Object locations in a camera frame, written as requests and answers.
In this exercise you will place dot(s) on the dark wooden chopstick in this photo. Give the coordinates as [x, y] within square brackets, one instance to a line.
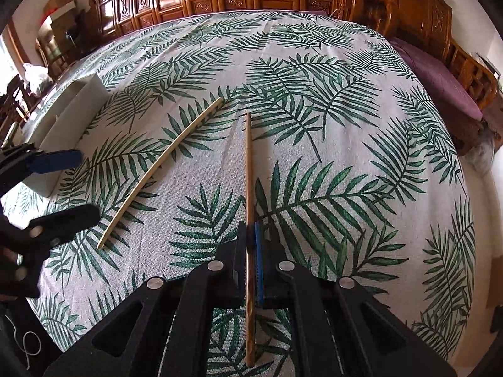
[249, 188]

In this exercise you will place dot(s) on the dark wooden chair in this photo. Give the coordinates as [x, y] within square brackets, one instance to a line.
[13, 106]

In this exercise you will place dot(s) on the white plastic bag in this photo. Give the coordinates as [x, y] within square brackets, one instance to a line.
[36, 78]

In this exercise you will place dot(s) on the pale crumpled bag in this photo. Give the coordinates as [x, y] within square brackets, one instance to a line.
[486, 151]

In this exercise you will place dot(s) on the purple bench cushion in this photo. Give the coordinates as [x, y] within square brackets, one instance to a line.
[436, 74]

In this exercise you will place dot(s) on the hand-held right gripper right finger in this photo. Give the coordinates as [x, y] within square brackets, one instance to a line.
[258, 259]

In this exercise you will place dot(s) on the stacked cardboard boxes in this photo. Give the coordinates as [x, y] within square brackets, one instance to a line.
[59, 6]

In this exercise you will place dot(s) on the light bamboo chopstick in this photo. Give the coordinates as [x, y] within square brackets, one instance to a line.
[165, 153]

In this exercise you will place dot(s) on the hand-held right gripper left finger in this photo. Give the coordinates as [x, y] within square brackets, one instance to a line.
[241, 251]

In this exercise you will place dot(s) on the white organizer box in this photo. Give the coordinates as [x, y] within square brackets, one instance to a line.
[74, 125]

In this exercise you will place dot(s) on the leaf print tablecloth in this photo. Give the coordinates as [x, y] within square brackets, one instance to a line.
[334, 145]

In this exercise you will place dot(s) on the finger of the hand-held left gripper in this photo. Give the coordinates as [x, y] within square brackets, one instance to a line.
[74, 218]
[55, 161]

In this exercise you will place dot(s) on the carved wooden bench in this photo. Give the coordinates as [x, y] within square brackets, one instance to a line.
[428, 4]

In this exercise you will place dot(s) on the carved wooden armchair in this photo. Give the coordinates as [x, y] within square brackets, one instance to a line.
[369, 11]

